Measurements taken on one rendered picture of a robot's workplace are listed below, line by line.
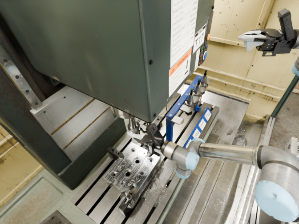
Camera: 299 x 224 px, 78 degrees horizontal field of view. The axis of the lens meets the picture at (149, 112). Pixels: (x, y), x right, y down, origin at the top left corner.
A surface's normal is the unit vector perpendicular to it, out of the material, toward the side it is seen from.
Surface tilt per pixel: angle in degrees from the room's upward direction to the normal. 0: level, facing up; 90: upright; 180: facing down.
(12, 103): 90
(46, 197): 0
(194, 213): 8
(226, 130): 24
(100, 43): 90
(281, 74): 90
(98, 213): 0
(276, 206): 86
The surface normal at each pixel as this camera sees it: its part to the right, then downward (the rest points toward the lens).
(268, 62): -0.55, 0.62
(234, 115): -0.29, -0.37
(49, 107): 0.84, 0.36
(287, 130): -0.07, -0.69
